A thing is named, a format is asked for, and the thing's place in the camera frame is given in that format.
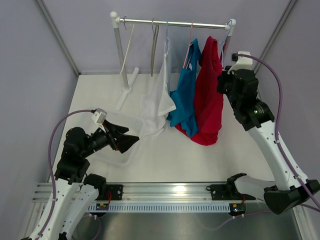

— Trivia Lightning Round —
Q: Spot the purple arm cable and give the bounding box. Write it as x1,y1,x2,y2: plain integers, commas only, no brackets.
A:
244,54,320,213
37,108,97,240

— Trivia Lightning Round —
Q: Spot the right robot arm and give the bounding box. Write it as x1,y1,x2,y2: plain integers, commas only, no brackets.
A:
217,67,320,215

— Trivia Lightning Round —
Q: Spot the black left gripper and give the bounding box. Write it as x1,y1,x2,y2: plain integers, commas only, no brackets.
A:
81,119,139,158

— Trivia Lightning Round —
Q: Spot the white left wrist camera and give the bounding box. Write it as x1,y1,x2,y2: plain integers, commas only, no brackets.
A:
91,108,107,125

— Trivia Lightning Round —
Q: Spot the blue t shirt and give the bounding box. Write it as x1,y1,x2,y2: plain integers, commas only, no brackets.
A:
167,39,201,138

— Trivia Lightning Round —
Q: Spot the pink hanger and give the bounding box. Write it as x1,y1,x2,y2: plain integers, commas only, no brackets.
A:
182,21,194,69

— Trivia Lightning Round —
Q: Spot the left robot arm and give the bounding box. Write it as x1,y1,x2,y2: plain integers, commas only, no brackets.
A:
28,120,140,240

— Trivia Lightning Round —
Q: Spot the white t shirt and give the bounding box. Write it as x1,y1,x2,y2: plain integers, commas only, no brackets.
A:
139,38,176,137

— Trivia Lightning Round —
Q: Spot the white metal clothes rack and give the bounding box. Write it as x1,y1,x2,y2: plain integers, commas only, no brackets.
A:
110,11,227,111

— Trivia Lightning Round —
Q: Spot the cream empty hanger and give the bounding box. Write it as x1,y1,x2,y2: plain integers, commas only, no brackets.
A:
120,15,135,74

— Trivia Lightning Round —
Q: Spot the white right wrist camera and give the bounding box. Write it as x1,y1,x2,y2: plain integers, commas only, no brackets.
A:
229,51,253,72

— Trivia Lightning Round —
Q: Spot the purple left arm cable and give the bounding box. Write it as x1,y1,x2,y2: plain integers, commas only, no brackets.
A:
37,108,97,240

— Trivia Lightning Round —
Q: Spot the red t shirt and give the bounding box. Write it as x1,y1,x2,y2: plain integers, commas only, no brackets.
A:
190,36,224,146

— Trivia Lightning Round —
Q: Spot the light blue white-shirt hanger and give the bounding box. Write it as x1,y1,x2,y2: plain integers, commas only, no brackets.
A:
165,21,171,58

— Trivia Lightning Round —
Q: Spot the grey empty hanger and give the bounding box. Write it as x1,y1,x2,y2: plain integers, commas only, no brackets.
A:
150,24,159,77

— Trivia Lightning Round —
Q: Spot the aluminium rail frame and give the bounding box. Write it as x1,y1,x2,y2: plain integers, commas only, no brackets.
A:
32,181,283,204

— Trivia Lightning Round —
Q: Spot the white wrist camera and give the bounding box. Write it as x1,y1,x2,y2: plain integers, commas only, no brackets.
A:
229,51,253,72
91,108,107,125

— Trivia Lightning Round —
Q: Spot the white plastic laundry basket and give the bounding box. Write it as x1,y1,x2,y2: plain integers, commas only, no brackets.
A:
94,107,145,167

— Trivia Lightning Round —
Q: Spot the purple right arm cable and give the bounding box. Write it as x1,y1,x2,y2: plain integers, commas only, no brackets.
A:
244,54,320,213

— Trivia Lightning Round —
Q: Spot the light blue red-shirt hanger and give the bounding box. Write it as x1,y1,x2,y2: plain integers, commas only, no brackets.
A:
219,18,236,68

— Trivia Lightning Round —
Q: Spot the white slotted cable duct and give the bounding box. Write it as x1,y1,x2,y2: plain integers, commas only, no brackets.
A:
87,202,246,213

